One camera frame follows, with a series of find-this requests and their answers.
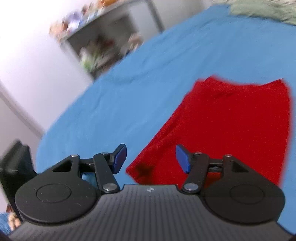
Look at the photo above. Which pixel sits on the white desk shelf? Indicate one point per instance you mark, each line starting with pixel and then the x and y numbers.
pixel 99 34

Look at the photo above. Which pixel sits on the red knit garment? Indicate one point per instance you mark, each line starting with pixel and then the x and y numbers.
pixel 251 122

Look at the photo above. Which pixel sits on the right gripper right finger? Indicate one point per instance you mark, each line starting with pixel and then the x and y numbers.
pixel 195 165

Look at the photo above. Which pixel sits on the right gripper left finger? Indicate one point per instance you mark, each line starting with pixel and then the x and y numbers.
pixel 106 165

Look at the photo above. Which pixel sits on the blue bed sheet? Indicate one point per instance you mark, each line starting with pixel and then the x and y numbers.
pixel 132 101

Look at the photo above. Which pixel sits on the green pillow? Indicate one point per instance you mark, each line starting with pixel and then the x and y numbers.
pixel 283 11

